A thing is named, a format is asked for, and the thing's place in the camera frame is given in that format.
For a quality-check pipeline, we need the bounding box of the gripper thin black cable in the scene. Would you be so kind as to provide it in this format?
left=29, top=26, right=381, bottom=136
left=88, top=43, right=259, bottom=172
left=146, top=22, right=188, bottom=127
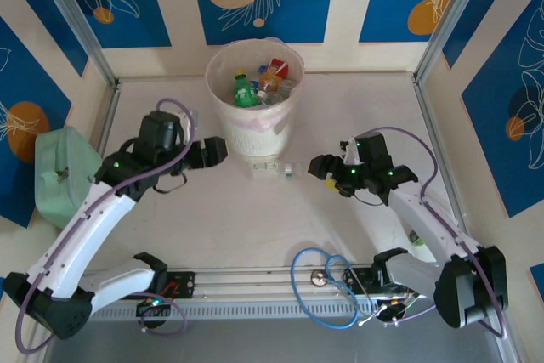
left=350, top=190, right=386, bottom=207
left=152, top=171, right=190, bottom=194

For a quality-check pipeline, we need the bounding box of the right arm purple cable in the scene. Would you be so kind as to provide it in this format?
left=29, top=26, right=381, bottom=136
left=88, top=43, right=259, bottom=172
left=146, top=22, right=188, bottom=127
left=359, top=126, right=507, bottom=341

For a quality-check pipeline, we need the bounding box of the pink plastic bin liner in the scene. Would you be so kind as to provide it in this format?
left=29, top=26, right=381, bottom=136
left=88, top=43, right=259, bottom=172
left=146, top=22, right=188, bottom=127
left=205, top=36, right=307, bottom=137

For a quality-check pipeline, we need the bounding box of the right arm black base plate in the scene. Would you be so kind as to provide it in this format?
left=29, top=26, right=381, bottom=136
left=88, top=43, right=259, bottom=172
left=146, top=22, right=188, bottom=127
left=343, top=267, right=426, bottom=324

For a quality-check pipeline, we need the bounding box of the clear bottle green neck band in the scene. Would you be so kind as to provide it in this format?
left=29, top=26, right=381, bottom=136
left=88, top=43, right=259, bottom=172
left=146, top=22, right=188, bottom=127
left=256, top=77, right=298, bottom=105

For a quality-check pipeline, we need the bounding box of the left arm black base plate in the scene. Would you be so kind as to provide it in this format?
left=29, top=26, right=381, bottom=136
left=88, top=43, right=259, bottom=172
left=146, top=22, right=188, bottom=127
left=134, top=269, right=200, bottom=318

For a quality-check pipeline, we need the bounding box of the aluminium frame side bar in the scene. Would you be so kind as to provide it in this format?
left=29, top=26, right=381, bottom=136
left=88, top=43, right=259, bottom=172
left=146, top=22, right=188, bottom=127
left=411, top=76, right=526, bottom=363
left=87, top=82, right=124, bottom=160

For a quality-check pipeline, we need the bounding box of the mint green case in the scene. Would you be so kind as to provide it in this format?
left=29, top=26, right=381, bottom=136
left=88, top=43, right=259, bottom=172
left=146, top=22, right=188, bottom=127
left=33, top=127, right=105, bottom=230

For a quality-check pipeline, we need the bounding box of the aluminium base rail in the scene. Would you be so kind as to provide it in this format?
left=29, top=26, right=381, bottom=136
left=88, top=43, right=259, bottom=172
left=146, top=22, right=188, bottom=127
left=167, top=268, right=377, bottom=298

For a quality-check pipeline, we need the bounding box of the grey slotted cable duct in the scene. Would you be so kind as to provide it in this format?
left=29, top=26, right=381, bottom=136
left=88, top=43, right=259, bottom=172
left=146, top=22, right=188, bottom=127
left=78, top=297, right=386, bottom=322

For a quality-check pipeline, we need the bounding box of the aluminium frame post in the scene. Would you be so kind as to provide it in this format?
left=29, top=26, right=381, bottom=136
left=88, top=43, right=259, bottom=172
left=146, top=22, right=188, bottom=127
left=412, top=0, right=502, bottom=86
left=31, top=0, right=120, bottom=88

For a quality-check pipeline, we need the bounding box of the white waste bin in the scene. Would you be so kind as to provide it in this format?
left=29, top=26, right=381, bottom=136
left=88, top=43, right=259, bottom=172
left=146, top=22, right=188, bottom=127
left=205, top=37, right=306, bottom=158

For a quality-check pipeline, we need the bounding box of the blue stethoscope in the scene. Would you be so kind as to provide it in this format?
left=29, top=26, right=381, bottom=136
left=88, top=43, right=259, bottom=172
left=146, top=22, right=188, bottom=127
left=291, top=246, right=403, bottom=330

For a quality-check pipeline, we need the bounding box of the right gripper thin black cable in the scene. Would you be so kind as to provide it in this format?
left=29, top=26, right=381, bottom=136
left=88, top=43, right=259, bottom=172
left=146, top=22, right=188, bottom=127
left=350, top=190, right=386, bottom=207

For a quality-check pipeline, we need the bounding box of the small green Sprite bottle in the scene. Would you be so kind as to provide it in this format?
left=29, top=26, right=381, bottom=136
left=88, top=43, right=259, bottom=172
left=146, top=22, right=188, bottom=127
left=232, top=68, right=259, bottom=108

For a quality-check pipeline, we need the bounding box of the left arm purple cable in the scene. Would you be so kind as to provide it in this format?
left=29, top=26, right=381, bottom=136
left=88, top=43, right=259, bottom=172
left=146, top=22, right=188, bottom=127
left=15, top=98, right=201, bottom=355

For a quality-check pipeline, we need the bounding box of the thin purple cable loop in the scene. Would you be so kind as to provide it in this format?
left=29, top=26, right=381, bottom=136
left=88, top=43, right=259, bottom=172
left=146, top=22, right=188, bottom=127
left=139, top=292, right=187, bottom=335

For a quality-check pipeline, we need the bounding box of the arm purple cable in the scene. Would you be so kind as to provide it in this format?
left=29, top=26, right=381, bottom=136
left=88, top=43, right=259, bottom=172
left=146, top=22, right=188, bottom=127
left=359, top=126, right=507, bottom=341
left=15, top=98, right=201, bottom=355

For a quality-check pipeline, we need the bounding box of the left gripper thin black cable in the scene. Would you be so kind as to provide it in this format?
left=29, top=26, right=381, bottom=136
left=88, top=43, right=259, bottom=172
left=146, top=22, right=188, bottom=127
left=152, top=171, right=190, bottom=194

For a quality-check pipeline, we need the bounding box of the red label plastic bottle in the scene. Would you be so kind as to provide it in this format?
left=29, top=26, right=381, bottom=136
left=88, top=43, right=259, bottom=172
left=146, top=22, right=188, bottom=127
left=259, top=57, right=291, bottom=92

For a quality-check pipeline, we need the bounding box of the clear bottle white green label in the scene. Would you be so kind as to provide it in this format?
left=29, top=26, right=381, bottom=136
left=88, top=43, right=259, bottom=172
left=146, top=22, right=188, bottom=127
left=251, top=159, right=306, bottom=179

